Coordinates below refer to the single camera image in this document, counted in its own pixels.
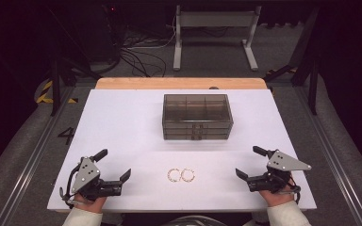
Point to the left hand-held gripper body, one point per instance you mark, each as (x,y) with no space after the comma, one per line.
(86,175)

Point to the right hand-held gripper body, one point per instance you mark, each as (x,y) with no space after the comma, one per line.
(283,163)

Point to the dark clear drawer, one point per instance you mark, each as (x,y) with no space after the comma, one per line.
(176,131)
(176,137)
(176,124)

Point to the dark clear drawer box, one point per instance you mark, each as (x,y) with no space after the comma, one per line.
(198,108)

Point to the person's left hand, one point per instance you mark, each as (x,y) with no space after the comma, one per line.
(91,205)

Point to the person's right hand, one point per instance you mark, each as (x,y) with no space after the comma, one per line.
(278,198)

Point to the person's torso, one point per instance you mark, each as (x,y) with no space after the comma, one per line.
(138,220)

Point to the black metal stand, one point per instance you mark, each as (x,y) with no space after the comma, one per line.
(312,94)
(55,88)

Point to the yellow black floor tape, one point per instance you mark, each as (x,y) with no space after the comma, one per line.
(45,92)

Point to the wooden table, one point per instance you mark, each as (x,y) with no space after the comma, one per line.
(169,83)

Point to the black equipment case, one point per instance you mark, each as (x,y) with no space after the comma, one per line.
(103,31)

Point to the white metal stand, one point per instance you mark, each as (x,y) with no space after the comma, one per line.
(215,19)

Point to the aluminium floor rail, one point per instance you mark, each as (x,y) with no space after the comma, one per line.
(28,163)
(333,163)

